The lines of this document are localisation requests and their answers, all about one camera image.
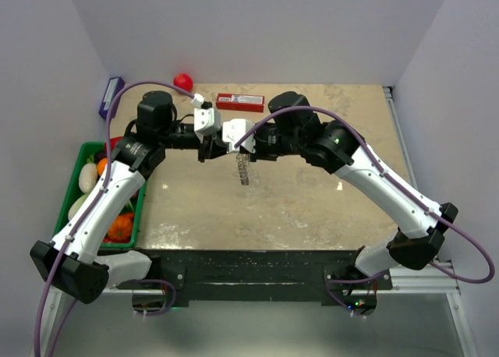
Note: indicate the green cabbage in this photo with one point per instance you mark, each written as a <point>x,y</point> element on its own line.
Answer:
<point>76,206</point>

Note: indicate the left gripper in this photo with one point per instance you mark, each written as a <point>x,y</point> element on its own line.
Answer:
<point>214,148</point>

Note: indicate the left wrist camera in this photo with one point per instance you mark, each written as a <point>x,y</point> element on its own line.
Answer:
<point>207,121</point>

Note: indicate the orange pumpkin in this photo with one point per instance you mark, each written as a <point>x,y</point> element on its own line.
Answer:
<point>121,229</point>

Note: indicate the red tomato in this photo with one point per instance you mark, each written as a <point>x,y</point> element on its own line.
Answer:
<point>183,81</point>

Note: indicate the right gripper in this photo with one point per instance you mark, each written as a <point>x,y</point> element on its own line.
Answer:
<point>259,153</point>

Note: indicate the purple box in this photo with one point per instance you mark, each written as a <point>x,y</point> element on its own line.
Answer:
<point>115,85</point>

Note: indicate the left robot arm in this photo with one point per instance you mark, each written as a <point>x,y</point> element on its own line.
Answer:
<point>70,261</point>

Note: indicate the white radish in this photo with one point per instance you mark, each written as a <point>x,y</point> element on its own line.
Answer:
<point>88,177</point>

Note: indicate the aluminium frame rail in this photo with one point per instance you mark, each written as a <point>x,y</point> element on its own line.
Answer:
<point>420,315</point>

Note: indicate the red bell pepper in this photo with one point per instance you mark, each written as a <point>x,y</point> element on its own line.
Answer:
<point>112,143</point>

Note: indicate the blue grey keyring with rings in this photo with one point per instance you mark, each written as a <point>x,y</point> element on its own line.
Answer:
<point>243,161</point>

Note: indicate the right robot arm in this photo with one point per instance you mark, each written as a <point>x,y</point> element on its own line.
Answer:
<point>421,223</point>

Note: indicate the green plastic bin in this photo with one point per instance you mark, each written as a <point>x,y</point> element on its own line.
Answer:
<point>93,152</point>

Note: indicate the red rectangular box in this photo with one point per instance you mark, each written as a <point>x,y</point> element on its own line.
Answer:
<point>240,102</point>

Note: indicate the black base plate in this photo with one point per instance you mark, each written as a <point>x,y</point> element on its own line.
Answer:
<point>184,276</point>

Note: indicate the orange fruit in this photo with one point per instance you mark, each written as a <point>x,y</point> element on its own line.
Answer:
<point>101,166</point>

